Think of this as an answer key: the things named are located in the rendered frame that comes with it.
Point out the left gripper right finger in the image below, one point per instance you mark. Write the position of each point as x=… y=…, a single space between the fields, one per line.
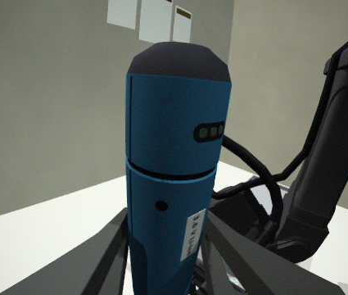
x=259 y=271

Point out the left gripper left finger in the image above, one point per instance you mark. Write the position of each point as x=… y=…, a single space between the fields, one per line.
x=83 y=269

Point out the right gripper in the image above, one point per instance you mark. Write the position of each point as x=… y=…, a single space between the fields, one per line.
x=201 y=283

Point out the dark blue electric screwdriver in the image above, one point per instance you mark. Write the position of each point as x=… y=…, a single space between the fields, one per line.
x=176 y=106

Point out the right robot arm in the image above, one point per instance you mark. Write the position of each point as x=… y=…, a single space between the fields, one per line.
x=311 y=200

